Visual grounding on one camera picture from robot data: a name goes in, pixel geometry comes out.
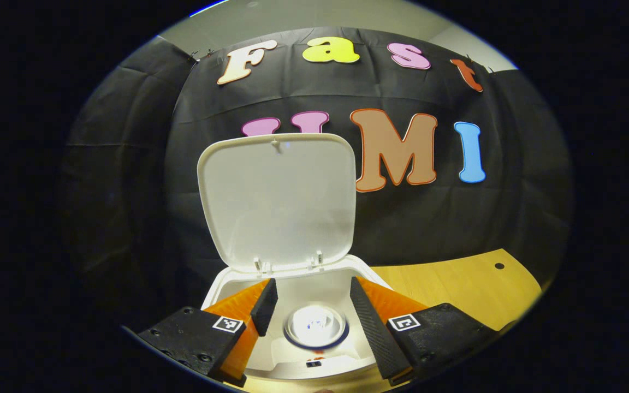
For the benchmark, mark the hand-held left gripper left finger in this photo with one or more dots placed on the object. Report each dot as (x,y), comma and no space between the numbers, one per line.
(266,305)

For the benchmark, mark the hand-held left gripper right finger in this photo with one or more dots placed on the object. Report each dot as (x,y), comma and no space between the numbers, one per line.
(372,327)

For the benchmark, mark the white desktop garbage bin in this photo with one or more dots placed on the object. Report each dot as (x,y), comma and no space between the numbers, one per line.
(276,202)

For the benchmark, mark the wooden desktop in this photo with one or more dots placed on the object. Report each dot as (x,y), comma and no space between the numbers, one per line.
(456,289)

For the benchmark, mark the black backdrop cloth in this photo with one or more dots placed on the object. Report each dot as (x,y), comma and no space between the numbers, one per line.
(511,218)

